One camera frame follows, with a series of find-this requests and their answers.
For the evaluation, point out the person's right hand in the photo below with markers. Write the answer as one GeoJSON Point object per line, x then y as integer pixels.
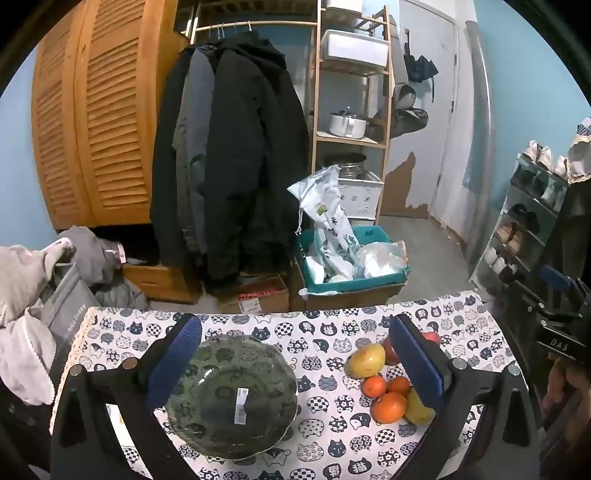
{"type": "Point", "coordinates": [570, 387]}

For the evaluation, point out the steel pot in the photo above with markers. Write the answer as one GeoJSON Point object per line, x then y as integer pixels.
{"type": "Point", "coordinates": [348, 166]}

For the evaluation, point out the silver metal column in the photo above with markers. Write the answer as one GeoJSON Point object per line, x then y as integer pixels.
{"type": "Point", "coordinates": [480, 138]}

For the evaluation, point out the white printed drawer box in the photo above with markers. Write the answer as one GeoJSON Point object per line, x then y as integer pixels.
{"type": "Point", "coordinates": [360, 198]}

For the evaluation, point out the green glass plate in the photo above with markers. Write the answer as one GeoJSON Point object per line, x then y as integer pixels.
{"type": "Point", "coordinates": [221, 401]}

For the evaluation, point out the cat print tablecloth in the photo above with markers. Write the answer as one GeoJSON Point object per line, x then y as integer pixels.
{"type": "Point", "coordinates": [323, 332]}

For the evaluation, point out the wooden drawer unit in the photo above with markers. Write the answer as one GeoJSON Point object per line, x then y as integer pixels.
{"type": "Point", "coordinates": [157, 281]}

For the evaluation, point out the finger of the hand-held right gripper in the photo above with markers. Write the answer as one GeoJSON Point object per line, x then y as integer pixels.
{"type": "Point", "coordinates": [558, 313]}
{"type": "Point", "coordinates": [555, 278]}

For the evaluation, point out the black hooded coat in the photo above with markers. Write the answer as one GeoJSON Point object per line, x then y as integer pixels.
{"type": "Point", "coordinates": [249, 152]}

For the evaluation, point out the grey padded jacket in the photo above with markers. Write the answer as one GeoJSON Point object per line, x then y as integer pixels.
{"type": "Point", "coordinates": [92, 249]}

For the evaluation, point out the grey coat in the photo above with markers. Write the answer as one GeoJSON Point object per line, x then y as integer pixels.
{"type": "Point", "coordinates": [191, 124]}

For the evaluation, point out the metal shoe rack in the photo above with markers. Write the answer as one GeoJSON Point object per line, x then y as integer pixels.
{"type": "Point", "coordinates": [521, 198]}

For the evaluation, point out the teal plastic basket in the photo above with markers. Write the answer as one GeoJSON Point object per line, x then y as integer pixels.
{"type": "Point", "coordinates": [369, 281]}

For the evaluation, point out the red apple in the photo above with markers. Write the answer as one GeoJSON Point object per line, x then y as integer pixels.
{"type": "Point", "coordinates": [391, 351]}
{"type": "Point", "coordinates": [431, 337]}

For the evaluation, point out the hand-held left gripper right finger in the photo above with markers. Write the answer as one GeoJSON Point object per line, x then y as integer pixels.
{"type": "Point", "coordinates": [418, 367]}

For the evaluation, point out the person's right forearm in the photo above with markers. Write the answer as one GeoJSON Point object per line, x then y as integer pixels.
{"type": "Point", "coordinates": [568, 447]}

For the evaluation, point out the small orange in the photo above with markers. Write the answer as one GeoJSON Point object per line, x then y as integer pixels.
{"type": "Point", "coordinates": [398, 384]}
{"type": "Point", "coordinates": [373, 386]}

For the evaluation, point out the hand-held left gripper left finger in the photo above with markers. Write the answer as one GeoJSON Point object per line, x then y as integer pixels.
{"type": "Point", "coordinates": [175, 362]}

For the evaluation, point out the group of shoes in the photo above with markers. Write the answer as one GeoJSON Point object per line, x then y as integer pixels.
{"type": "Point", "coordinates": [512, 235]}

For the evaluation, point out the beige hoodie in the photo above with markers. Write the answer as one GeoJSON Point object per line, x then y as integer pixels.
{"type": "Point", "coordinates": [23, 286]}

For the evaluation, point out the white plastic storage box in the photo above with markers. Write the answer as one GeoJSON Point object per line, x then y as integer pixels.
{"type": "Point", "coordinates": [353, 48]}

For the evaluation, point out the clear plastic bag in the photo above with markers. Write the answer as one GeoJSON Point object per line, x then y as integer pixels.
{"type": "Point", "coordinates": [381, 258]}

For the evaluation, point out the grey tote bag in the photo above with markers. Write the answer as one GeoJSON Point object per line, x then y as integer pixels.
{"type": "Point", "coordinates": [71, 304]}

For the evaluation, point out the beige lace cloth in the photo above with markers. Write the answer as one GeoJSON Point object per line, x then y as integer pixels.
{"type": "Point", "coordinates": [579, 157]}

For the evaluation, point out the dark folded umbrella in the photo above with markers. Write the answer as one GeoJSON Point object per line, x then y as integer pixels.
{"type": "Point", "coordinates": [418, 67]}

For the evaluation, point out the dark hanging bag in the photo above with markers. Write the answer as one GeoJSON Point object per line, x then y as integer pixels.
{"type": "Point", "coordinates": [406, 117]}

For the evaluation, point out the wooden shelf rack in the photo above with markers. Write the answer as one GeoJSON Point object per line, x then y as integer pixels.
{"type": "Point", "coordinates": [317, 115]}

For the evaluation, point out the large orange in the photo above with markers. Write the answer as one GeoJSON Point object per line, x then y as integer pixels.
{"type": "Point", "coordinates": [389, 408]}

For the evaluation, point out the white printed bag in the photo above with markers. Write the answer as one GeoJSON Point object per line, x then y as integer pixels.
{"type": "Point", "coordinates": [330, 221]}

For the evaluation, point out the cardboard box with red label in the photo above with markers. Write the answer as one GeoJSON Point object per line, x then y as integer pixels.
{"type": "Point", "coordinates": [256, 297]}

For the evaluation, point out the grey door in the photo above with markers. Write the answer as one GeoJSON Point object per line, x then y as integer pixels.
{"type": "Point", "coordinates": [429, 138]}

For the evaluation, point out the wooden louvred wardrobe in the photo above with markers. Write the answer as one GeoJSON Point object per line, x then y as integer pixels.
{"type": "Point", "coordinates": [101, 115]}

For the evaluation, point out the large brown cardboard box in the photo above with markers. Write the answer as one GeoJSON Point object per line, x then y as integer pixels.
{"type": "Point", "coordinates": [346, 300]}

